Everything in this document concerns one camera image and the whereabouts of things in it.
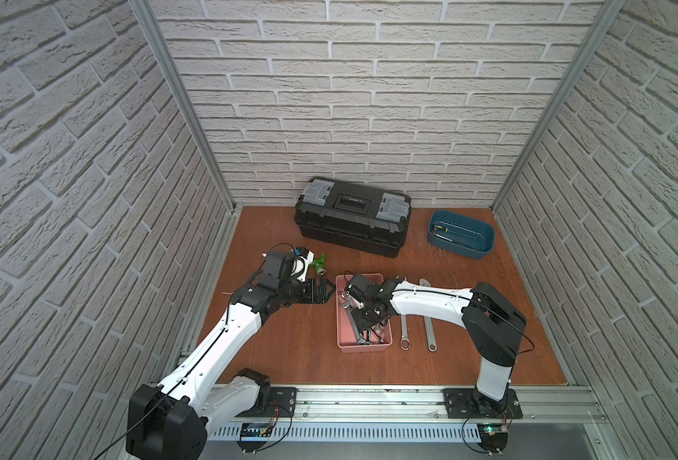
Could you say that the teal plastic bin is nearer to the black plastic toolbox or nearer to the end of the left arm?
the black plastic toolbox

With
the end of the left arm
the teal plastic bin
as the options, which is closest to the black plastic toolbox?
the teal plastic bin

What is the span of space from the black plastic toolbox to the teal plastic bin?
0.16 meters

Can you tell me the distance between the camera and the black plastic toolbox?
94cm

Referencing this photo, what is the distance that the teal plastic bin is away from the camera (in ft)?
3.41
